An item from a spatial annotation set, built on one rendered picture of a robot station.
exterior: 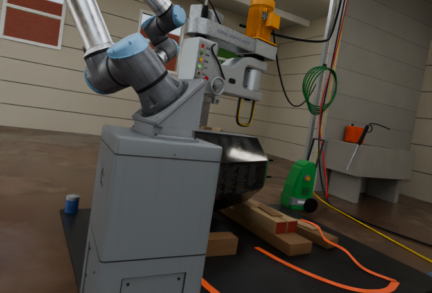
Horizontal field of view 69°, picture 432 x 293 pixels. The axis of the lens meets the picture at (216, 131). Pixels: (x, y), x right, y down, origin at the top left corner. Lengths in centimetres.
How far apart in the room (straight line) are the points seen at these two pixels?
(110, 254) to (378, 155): 448
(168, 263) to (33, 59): 736
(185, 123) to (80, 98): 714
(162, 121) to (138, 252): 47
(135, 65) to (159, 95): 14
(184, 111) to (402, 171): 487
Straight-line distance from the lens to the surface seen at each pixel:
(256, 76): 296
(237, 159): 247
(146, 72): 119
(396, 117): 658
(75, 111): 826
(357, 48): 568
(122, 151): 107
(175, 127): 116
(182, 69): 256
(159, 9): 149
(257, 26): 302
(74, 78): 825
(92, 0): 141
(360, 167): 493
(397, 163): 560
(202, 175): 118
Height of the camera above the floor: 97
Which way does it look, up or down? 3 degrees down
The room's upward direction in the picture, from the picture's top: 9 degrees clockwise
